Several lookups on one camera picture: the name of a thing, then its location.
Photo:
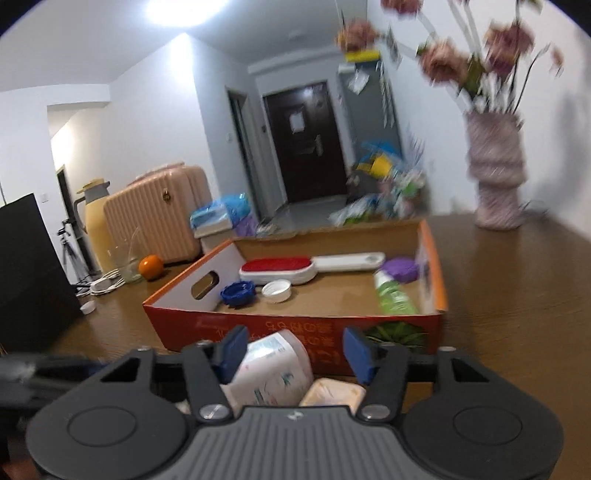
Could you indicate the red cardboard box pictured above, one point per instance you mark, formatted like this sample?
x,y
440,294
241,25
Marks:
x,y
323,307

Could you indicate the clear glass cup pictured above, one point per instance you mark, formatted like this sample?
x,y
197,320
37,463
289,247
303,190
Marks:
x,y
124,267

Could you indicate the yellow thermos jug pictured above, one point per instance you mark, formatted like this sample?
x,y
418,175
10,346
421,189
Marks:
x,y
94,226

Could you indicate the green spray bottle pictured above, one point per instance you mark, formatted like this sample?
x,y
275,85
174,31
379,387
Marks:
x,y
395,295

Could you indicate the blue bottle cap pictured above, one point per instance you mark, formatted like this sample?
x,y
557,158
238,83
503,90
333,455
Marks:
x,y
238,293

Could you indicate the dark side door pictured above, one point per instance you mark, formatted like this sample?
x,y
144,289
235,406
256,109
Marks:
x,y
240,147

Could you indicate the grey refrigerator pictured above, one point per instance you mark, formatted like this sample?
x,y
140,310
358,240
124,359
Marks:
x,y
369,106

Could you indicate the black paper bag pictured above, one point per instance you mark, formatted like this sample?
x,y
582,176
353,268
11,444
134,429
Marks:
x,y
27,267

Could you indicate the dried pink roses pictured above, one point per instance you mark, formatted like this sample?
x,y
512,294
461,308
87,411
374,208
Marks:
x,y
445,60

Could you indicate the white round lid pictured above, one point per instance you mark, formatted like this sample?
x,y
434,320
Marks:
x,y
276,290

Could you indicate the yellow box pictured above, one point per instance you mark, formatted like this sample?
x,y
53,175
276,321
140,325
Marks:
x,y
362,56

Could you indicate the pink textured vase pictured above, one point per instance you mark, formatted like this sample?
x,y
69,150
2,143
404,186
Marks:
x,y
496,170

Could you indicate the purple round lid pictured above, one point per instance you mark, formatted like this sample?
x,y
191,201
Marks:
x,y
400,270

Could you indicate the pile of colourful toys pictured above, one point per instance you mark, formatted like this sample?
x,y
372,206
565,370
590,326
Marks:
x,y
383,184

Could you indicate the round ceiling light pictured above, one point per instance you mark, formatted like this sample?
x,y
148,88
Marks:
x,y
184,9

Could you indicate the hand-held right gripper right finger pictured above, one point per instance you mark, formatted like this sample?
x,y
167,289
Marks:
x,y
358,355

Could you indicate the white bin with blue bag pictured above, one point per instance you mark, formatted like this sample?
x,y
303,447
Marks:
x,y
214,221

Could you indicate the white plastic bottle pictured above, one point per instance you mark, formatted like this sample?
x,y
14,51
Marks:
x,y
272,369

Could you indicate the pink ribbed suitcase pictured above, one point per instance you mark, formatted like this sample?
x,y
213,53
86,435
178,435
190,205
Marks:
x,y
152,217

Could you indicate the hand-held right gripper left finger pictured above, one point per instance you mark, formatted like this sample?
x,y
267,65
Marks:
x,y
233,350

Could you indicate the black tripod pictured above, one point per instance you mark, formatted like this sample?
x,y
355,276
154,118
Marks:
x,y
69,249

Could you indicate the dark entrance door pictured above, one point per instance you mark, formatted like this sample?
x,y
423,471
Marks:
x,y
307,143

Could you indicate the red and white lint brush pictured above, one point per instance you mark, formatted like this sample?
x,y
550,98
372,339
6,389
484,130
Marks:
x,y
277,270

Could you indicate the orange fruit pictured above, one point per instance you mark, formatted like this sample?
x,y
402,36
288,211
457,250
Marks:
x,y
151,267

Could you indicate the small beige box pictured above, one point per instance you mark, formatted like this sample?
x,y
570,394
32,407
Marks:
x,y
332,394

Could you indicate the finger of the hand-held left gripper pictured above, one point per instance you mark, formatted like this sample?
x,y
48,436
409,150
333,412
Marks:
x,y
69,365

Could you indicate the small white bottle cap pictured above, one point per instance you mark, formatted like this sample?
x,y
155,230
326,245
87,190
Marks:
x,y
87,307

